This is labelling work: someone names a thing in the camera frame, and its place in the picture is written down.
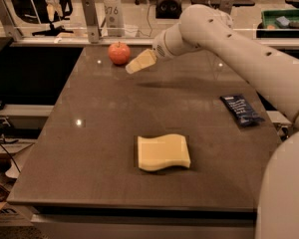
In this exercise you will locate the yellow wavy sponge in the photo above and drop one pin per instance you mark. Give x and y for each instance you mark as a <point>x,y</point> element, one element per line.
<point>161,152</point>

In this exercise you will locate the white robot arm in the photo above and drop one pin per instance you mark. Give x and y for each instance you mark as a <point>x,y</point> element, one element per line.
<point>274,75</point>

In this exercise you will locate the left metal bracket post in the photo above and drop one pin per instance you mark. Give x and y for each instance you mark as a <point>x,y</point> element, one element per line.
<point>8,23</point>

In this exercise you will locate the right metal bracket post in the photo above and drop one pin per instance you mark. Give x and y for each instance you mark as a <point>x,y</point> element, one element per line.
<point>226,6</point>

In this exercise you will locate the red apple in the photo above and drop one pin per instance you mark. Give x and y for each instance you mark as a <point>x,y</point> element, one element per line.
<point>119,53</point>

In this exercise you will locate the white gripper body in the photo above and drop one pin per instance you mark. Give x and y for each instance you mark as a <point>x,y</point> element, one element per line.
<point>159,49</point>

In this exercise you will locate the green plastic bin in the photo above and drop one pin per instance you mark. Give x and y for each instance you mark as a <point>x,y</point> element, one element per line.
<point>282,23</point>

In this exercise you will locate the metal bracket post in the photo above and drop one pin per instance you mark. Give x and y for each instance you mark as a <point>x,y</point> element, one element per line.
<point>92,23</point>
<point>8,23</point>
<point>226,6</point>

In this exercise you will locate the clear acrylic barrier panel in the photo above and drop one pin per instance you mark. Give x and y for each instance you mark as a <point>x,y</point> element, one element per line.
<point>134,32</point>

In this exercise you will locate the white numbered pillar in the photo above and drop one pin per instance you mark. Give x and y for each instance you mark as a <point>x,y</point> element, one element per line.
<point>114,18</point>

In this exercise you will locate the middle metal bracket post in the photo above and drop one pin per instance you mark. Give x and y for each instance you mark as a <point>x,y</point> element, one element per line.
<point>92,23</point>

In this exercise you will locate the dark blue snack packet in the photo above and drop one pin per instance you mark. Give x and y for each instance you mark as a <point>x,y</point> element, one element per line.
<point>242,110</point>

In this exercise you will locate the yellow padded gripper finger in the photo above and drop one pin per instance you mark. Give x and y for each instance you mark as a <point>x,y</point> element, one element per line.
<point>145,59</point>

